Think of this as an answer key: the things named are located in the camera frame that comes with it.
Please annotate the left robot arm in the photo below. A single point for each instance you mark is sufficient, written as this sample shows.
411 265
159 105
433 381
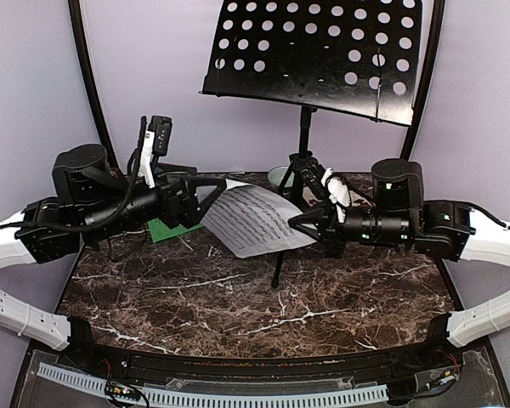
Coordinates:
94 203

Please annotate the black music stand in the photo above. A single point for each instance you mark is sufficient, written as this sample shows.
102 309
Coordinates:
353 57

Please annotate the white slotted cable duct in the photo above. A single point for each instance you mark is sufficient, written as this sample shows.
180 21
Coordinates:
160 397

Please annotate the white sheet music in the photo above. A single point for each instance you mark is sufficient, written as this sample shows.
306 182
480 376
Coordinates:
252 221

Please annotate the brown wooden metronome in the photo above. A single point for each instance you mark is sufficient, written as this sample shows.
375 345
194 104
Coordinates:
117 174

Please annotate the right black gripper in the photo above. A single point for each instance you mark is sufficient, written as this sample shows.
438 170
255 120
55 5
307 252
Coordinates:
328 232

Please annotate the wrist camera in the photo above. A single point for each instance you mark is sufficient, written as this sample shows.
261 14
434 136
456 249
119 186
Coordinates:
325 184
156 142

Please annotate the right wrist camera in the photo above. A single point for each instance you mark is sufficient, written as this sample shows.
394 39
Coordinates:
325 184

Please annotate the black front rail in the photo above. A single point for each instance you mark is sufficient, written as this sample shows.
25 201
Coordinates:
392 364

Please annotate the floral square plate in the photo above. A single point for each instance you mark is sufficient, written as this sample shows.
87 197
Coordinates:
356 199

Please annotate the green ceramic bowl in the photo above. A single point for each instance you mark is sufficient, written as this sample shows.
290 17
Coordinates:
275 177

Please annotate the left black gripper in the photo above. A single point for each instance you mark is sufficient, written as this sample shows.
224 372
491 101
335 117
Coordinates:
173 214

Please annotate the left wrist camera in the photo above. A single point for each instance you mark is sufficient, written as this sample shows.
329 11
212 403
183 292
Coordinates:
156 142

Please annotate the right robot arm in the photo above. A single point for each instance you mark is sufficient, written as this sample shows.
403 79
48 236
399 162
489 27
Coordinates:
400 217

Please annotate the green sheet music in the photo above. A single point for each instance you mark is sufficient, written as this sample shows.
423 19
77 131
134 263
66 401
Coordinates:
160 232

